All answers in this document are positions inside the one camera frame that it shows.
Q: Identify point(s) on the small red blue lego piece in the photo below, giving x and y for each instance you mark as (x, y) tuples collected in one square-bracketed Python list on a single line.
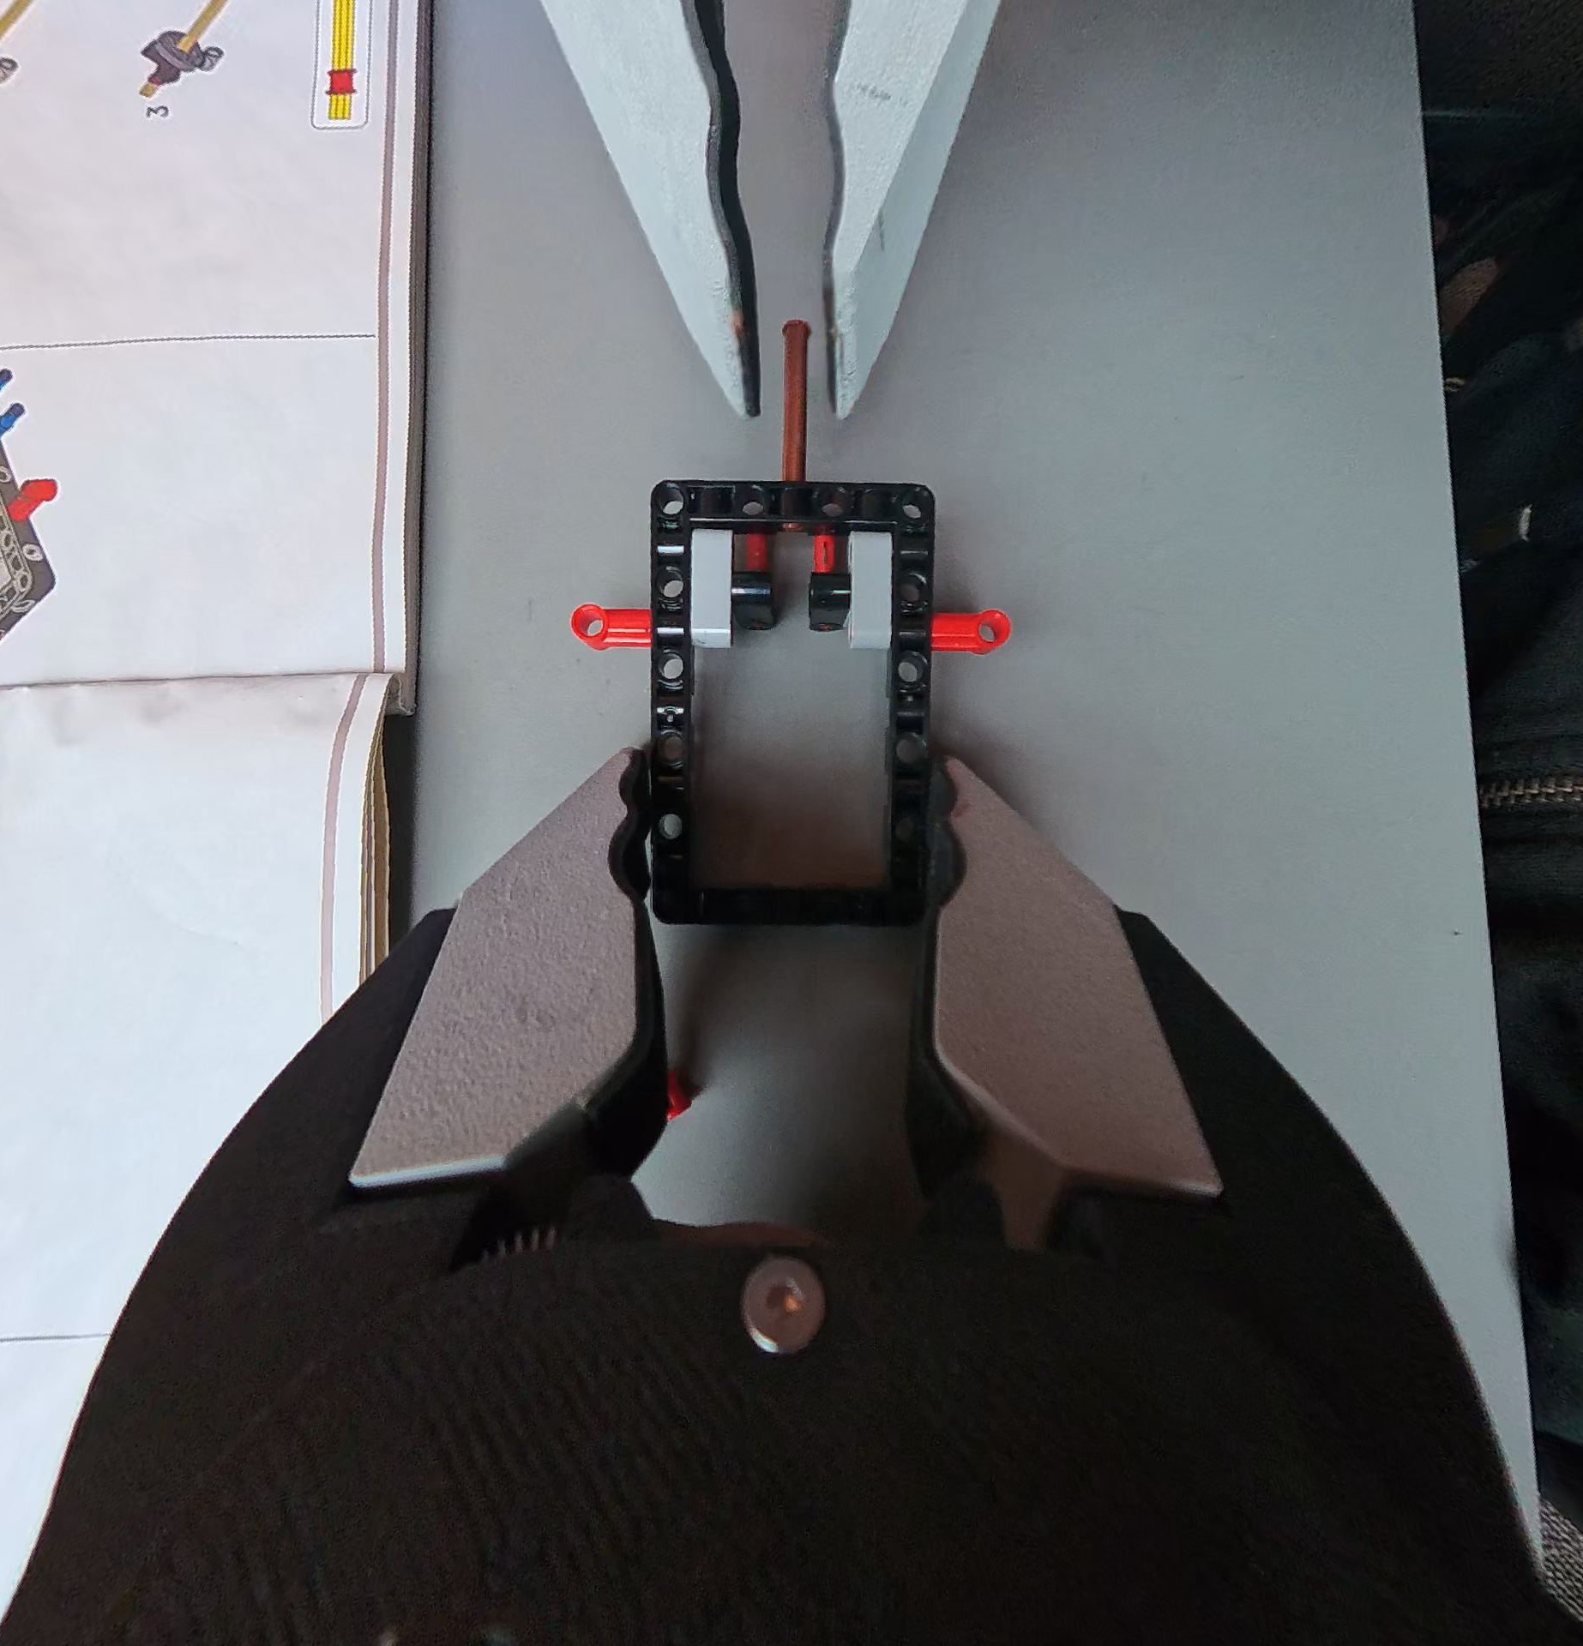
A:
[(678, 1097)]

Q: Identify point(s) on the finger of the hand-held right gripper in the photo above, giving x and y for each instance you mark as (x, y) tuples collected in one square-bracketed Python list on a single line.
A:
[(663, 156), (900, 156)]

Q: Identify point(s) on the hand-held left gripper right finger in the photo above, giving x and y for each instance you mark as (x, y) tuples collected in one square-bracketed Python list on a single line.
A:
[(1061, 1017)]

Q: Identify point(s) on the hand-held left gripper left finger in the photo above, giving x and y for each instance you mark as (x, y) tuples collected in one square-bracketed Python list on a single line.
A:
[(521, 1004)]

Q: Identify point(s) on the lego instruction booklet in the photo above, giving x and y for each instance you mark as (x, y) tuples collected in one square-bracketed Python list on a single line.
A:
[(161, 258)]

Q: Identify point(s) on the black lego frame assembly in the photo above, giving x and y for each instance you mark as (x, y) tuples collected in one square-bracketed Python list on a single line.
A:
[(670, 669)]

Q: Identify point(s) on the brown lego axle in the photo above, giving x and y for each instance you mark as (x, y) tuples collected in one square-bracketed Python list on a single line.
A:
[(798, 412)]

